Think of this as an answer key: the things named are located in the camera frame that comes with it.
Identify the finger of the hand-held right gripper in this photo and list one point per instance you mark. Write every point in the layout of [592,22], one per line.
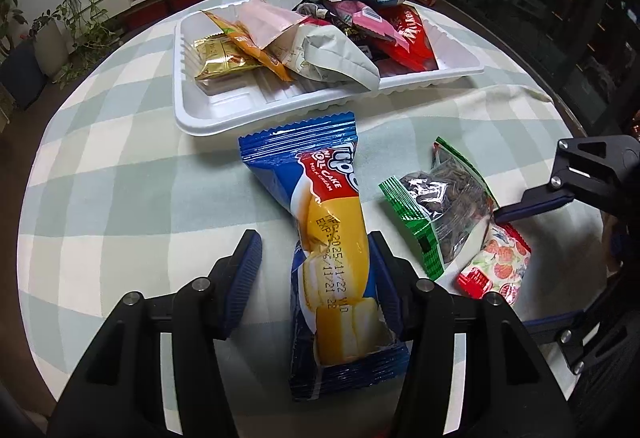
[575,333]
[540,203]

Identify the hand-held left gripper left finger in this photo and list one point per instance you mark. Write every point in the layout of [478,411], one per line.
[245,278]

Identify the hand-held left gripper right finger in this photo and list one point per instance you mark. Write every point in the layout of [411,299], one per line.
[390,288]

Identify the red white strawberry packet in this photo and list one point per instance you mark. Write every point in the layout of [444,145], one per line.
[500,268]

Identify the blue roll cake packet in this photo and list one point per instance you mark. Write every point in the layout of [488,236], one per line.
[330,238]

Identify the green sunflower seed packet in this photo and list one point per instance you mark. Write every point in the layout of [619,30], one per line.
[445,208]

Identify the white plastic tray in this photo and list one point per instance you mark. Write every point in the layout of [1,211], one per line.
[225,113]

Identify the black snack packet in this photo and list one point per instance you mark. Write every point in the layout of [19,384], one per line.
[312,7]

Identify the dark glass cabinet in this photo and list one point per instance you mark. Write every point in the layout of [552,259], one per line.
[540,8]

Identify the red chocolate ball packet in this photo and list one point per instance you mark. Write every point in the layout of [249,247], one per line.
[410,43]

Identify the gold snack packet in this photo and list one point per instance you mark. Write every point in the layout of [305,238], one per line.
[220,61]

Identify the orange snack packet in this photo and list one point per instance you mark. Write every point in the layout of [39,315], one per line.
[250,49]

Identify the white snack packet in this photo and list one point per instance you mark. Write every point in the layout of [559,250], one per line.
[335,53]

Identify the pale pink snack packet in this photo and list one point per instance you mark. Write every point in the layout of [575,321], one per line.
[265,23]

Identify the dark blue plant pot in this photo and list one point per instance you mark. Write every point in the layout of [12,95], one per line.
[20,78]

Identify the white plant pot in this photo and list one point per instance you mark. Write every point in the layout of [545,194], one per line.
[50,46]

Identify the leafy plant in white pot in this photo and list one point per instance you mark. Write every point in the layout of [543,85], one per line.
[80,13]

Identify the leafy plant in dark pot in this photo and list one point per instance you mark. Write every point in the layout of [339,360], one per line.
[10,13]

